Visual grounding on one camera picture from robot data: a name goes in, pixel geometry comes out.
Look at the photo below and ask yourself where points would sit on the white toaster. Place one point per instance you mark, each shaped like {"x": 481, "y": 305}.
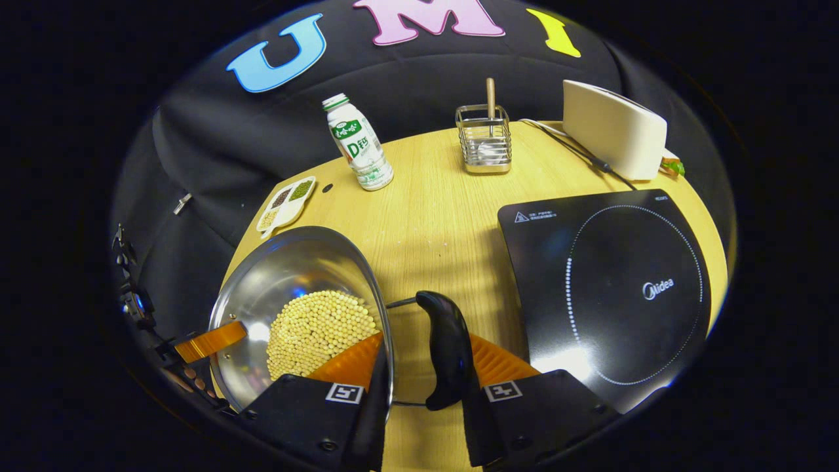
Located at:
{"x": 609, "y": 131}

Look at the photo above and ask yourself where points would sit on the white divided bean dish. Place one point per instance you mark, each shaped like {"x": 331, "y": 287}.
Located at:
{"x": 285, "y": 206}

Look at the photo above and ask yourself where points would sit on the stainless steel pot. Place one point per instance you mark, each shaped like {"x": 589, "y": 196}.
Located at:
{"x": 288, "y": 269}

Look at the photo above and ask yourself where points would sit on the white drink bottle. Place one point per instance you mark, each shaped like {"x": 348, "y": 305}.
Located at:
{"x": 357, "y": 144}

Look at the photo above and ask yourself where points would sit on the black induction cooktop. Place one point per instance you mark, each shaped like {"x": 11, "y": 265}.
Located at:
{"x": 609, "y": 275}

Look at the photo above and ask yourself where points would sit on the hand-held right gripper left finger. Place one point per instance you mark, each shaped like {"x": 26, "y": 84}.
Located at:
{"x": 370, "y": 432}

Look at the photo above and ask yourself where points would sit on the pile of yellow soybeans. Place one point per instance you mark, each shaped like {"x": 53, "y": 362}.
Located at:
{"x": 314, "y": 328}

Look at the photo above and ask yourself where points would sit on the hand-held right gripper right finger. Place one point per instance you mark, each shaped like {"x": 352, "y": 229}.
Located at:
{"x": 524, "y": 419}

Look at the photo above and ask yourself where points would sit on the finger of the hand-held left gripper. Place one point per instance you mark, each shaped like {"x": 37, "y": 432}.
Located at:
{"x": 210, "y": 342}

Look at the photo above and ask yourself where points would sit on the sandwich with lettuce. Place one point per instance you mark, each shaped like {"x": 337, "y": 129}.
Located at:
{"x": 675, "y": 167}

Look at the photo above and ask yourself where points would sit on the silver backdrop clip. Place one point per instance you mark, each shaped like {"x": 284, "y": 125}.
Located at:
{"x": 182, "y": 204}

